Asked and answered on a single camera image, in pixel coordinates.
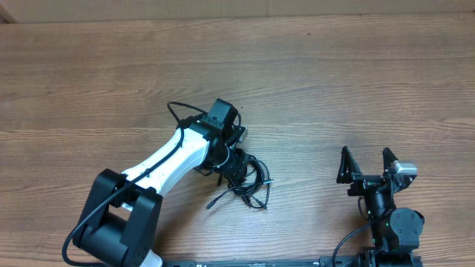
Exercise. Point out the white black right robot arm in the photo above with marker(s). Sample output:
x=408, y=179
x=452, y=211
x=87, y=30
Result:
x=395, y=231

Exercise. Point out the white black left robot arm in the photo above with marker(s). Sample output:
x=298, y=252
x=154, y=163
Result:
x=119, y=219

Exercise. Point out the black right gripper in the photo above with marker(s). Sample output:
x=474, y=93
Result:
x=349, y=173

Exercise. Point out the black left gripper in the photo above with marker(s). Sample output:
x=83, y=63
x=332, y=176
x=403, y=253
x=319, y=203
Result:
x=236, y=163

